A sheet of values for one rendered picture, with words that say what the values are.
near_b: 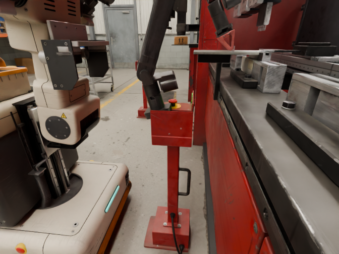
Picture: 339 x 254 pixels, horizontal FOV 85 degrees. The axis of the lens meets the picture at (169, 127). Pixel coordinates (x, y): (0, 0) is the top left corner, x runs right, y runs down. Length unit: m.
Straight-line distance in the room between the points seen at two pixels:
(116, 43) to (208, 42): 6.78
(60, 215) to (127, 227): 0.41
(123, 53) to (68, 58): 7.58
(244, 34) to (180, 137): 1.29
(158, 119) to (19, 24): 0.56
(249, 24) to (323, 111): 1.45
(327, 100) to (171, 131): 0.47
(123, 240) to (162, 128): 0.78
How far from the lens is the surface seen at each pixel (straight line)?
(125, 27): 8.22
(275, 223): 0.32
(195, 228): 1.31
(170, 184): 0.96
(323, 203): 0.29
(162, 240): 1.18
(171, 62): 7.91
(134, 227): 1.32
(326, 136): 0.38
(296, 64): 1.14
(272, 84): 0.74
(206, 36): 1.79
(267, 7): 0.93
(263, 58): 0.84
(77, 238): 1.00
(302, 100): 0.51
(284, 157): 0.35
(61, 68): 0.74
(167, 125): 0.70
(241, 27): 1.82
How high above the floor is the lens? 1.04
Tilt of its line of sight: 25 degrees down
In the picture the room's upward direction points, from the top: straight up
